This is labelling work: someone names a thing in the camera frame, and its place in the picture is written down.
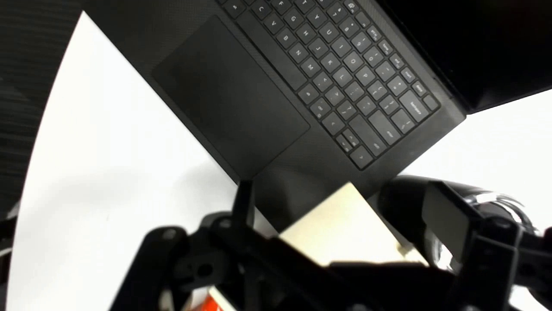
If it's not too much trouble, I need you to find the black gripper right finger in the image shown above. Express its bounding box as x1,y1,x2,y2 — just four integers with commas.
420,180,552,311

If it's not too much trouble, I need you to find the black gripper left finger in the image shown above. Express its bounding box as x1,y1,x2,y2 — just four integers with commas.
110,180,272,311

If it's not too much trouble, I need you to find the wooden lid with shape holes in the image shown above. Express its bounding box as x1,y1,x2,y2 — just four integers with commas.
277,181,424,270

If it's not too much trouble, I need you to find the red round block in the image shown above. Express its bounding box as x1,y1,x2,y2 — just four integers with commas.
184,285,223,311

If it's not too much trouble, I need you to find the black laptop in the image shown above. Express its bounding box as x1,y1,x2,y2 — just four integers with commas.
79,0,552,232

